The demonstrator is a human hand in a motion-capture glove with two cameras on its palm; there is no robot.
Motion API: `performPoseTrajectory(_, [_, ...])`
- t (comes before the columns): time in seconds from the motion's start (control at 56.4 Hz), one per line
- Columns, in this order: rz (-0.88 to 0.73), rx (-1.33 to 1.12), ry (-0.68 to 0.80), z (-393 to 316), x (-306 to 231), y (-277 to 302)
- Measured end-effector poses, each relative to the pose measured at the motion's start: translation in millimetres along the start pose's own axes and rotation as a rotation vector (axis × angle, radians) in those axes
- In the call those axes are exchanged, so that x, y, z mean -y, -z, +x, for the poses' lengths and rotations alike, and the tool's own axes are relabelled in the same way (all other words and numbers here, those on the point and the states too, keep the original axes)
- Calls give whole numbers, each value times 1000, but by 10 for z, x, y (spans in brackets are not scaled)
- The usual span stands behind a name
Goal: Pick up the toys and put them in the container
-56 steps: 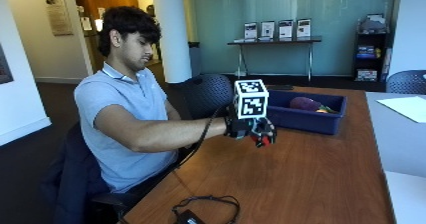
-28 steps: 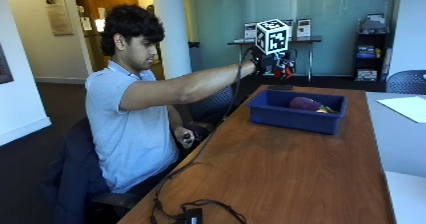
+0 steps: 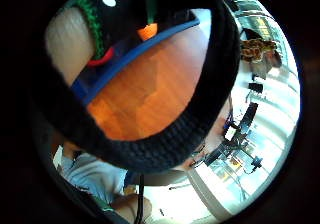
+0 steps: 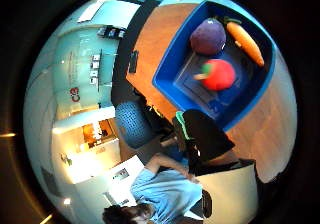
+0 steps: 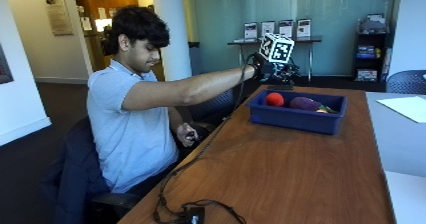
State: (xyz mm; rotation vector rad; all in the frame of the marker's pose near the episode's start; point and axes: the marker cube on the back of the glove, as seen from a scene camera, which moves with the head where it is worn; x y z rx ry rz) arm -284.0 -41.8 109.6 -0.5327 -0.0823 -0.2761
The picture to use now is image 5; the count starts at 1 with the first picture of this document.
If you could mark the small black handheld device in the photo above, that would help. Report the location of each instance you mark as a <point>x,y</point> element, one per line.
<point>190,134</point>

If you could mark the red soft ball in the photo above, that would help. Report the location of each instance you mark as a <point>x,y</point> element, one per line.
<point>274,99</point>

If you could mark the white cube with black markers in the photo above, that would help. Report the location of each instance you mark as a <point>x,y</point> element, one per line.
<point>277,48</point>

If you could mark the purple soft eggplant toy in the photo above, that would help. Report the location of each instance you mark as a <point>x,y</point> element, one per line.
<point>304,103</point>

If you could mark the dark console table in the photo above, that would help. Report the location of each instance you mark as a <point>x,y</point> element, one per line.
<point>306,40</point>

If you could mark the blue mesh chair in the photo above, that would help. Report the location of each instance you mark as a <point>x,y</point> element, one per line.
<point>213,105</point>

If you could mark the upright brochure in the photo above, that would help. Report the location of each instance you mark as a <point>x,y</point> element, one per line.
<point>304,27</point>
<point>268,28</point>
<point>285,28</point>
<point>250,30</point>

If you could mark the blue plastic bin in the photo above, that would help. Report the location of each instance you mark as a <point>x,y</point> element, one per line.
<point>296,120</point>

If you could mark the orange and green soft toy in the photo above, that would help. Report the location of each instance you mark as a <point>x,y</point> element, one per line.
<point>326,110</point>

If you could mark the person in light blue shirt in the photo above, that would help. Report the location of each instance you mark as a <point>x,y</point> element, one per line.
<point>128,134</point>

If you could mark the black shelf unit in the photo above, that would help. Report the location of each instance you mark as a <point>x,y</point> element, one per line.
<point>370,55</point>

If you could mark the black office chair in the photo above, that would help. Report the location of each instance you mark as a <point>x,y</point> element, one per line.
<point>116,200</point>

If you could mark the dark grey mesh chair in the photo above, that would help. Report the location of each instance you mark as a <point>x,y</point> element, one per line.
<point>407,82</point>

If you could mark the white paper sheet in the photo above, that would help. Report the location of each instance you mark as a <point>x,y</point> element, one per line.
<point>406,108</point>

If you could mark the framed picture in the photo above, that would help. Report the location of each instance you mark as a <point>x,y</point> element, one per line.
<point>4,65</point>

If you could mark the wall plaque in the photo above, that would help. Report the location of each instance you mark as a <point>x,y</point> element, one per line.
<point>56,10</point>

